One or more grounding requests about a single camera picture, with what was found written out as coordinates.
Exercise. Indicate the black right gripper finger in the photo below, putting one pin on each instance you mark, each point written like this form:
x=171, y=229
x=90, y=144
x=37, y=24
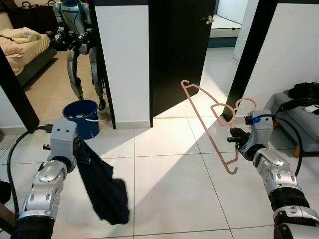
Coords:
x=233, y=137

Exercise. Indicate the pink plastic hanger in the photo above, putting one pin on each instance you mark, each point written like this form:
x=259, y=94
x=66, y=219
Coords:
x=218, y=145

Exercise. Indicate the navy garment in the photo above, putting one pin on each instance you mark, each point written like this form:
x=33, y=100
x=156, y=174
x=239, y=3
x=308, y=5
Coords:
x=104, y=189

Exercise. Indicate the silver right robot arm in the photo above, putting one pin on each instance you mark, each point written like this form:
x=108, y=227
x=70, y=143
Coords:
x=276, y=174

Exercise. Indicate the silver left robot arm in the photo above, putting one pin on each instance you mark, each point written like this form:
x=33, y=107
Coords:
x=42, y=189

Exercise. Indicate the blue plastic bucket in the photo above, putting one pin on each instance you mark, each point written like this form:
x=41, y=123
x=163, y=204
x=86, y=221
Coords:
x=79, y=127

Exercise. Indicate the grey padded ottoman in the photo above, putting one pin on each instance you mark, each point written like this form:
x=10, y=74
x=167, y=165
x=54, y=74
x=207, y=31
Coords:
x=304, y=124

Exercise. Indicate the white phone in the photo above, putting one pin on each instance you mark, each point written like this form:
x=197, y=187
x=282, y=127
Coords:
x=311, y=108

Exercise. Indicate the black bag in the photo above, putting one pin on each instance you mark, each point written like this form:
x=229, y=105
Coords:
x=306, y=90

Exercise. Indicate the dark wooden door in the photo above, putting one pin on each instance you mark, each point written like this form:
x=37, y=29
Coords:
x=179, y=50

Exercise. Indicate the white low bed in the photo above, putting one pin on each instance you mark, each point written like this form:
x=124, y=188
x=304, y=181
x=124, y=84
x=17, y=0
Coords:
x=227, y=27

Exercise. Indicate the bed with beige bedding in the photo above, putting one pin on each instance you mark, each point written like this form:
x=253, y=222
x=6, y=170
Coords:
x=20, y=50

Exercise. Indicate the silver humanoid robot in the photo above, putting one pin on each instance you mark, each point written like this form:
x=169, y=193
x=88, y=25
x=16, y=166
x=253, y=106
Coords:
x=75, y=25

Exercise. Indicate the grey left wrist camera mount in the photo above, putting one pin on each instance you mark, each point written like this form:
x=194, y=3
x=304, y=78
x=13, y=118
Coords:
x=62, y=137

